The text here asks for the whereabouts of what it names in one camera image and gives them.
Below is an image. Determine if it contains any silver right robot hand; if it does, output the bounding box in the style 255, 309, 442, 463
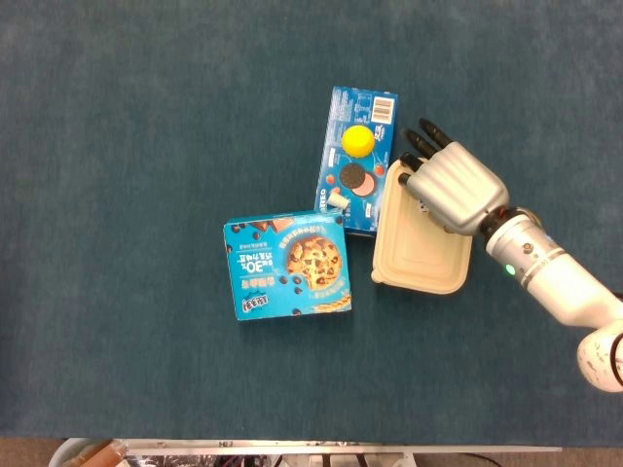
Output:
397, 117, 511, 237

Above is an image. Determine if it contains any beige lidded plastic container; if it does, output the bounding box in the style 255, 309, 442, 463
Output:
371, 159, 474, 296

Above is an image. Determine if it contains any yellow ball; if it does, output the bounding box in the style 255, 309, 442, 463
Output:
341, 125, 377, 159

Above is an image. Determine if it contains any blue Oreo cookie box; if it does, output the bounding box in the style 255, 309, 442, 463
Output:
314, 86, 399, 238

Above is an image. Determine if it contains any blue chocolate chip cookie box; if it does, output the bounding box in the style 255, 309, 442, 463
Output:
223, 209, 354, 322

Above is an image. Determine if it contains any grey metal table edge bar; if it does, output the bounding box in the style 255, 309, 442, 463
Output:
114, 438, 564, 457

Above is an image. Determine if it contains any teal felt table cloth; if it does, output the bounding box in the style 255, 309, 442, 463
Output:
0, 0, 623, 445

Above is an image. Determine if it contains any brown packet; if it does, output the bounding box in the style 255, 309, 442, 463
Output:
72, 440, 126, 467

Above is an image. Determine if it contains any white round bin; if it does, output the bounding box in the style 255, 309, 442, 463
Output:
48, 437, 118, 467

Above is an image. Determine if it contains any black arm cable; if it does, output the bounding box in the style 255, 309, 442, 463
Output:
611, 333, 623, 383

